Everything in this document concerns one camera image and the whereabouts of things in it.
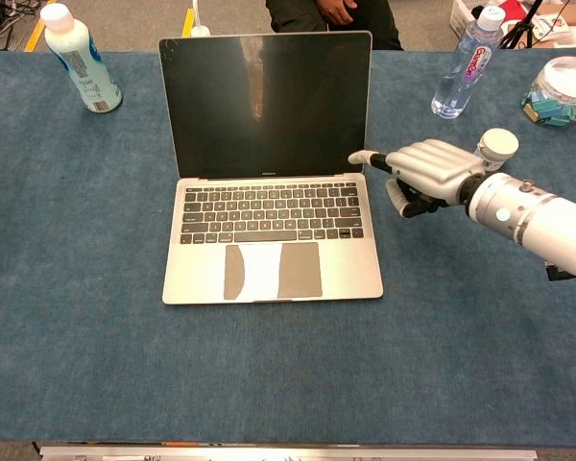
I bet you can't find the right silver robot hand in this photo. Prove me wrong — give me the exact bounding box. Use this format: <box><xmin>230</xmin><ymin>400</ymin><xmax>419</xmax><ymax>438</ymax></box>
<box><xmin>348</xmin><ymin>138</ymin><xmax>488</xmax><ymax>219</ymax></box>

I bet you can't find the silver open laptop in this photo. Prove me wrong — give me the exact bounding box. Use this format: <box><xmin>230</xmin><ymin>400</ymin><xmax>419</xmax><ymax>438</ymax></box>
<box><xmin>157</xmin><ymin>30</ymin><xmax>385</xmax><ymax>305</ymax></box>

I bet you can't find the small white lidded jar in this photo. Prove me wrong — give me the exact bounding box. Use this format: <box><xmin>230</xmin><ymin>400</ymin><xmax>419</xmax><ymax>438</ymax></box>
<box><xmin>472</xmin><ymin>127</ymin><xmax>520</xmax><ymax>173</ymax></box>

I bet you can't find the clear plastic water bottle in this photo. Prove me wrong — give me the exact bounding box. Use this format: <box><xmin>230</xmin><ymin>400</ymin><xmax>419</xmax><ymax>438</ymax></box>
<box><xmin>430</xmin><ymin>5</ymin><xmax>507</xmax><ymax>120</ymax></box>

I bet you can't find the clear jar with coloured blocks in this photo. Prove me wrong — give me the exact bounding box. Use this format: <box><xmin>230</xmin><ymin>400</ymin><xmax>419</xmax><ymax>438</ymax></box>
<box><xmin>520</xmin><ymin>56</ymin><xmax>576</xmax><ymax>129</ymax></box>

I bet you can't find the white storage basket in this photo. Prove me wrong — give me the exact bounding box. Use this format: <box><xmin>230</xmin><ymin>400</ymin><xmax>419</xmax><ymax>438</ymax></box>
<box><xmin>448</xmin><ymin>0</ymin><xmax>491</xmax><ymax>39</ymax></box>

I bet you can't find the black tripod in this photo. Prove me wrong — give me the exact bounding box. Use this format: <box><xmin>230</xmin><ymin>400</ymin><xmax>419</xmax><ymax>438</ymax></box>
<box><xmin>499</xmin><ymin>0</ymin><xmax>546</xmax><ymax>50</ymax></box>

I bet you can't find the seated person in dark trousers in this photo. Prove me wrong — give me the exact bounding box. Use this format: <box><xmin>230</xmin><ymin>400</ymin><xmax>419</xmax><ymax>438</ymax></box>
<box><xmin>265</xmin><ymin>0</ymin><xmax>406</xmax><ymax>52</ymax></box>

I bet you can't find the cardboard box with white bag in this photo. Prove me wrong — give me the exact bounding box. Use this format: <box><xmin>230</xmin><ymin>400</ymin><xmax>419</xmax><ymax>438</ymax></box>
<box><xmin>527</xmin><ymin>3</ymin><xmax>576</xmax><ymax>49</ymax></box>

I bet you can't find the light blue lotion bottle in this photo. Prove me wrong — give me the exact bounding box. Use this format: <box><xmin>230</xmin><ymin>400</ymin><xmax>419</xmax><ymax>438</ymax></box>
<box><xmin>39</xmin><ymin>2</ymin><xmax>124</xmax><ymax>114</ymax></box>

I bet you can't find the blue felt table mat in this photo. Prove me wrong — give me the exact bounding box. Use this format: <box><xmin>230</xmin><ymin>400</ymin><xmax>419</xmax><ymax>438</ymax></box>
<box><xmin>0</xmin><ymin>49</ymin><xmax>576</xmax><ymax>445</ymax></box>

